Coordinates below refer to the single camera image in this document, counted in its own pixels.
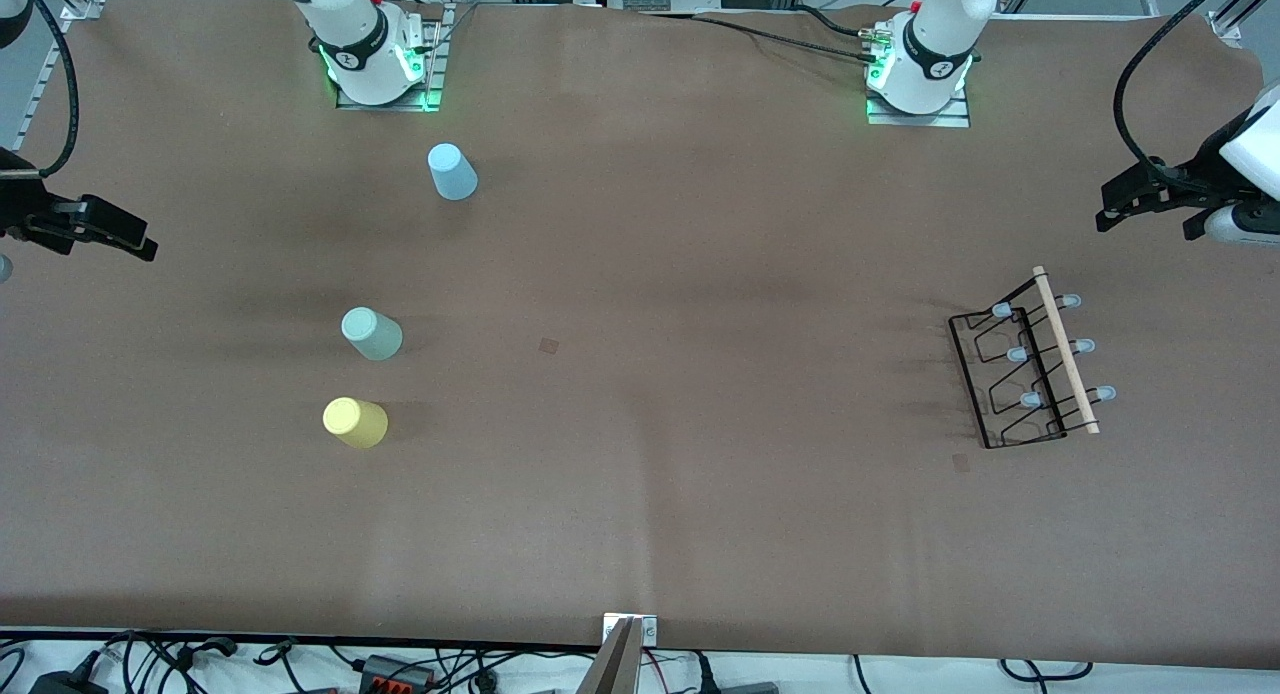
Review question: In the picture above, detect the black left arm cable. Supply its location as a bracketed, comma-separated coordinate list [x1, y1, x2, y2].
[1114, 0, 1243, 175]

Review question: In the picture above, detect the black plug with cable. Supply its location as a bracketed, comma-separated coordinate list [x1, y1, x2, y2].
[690, 652, 781, 694]

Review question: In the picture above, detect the mint green plastic cup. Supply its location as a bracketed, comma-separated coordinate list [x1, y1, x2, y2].
[341, 307, 404, 362]

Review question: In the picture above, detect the tangled black cable bundle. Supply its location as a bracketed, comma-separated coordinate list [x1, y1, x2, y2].
[100, 629, 301, 694]

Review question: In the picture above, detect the orange black connector block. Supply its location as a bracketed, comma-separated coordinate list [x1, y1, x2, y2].
[358, 654, 434, 692]

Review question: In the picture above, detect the yellow plastic cup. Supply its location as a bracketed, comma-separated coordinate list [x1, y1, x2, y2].
[323, 397, 389, 450]

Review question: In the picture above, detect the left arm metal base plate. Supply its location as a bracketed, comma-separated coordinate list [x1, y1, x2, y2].
[866, 86, 972, 129]

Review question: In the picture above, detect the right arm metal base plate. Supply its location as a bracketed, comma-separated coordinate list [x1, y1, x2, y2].
[335, 2, 448, 113]

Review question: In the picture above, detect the brown table mat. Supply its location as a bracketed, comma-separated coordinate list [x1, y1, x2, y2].
[0, 0, 1280, 670]

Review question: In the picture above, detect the light blue plastic cup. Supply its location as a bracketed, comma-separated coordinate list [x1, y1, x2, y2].
[427, 143, 479, 202]

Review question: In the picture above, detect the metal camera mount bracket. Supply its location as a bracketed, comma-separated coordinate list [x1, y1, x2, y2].
[578, 613, 659, 694]

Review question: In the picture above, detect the black wire cup holder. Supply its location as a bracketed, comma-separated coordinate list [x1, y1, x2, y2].
[948, 266, 1117, 450]

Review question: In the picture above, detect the black cable on mat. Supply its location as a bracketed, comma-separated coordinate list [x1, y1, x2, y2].
[795, 6, 881, 41]
[640, 12, 883, 67]

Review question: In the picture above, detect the black looped floor cable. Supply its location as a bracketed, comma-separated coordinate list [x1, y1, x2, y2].
[998, 658, 1093, 683]

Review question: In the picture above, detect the black power adapter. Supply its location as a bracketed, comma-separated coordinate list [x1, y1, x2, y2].
[28, 652, 111, 694]

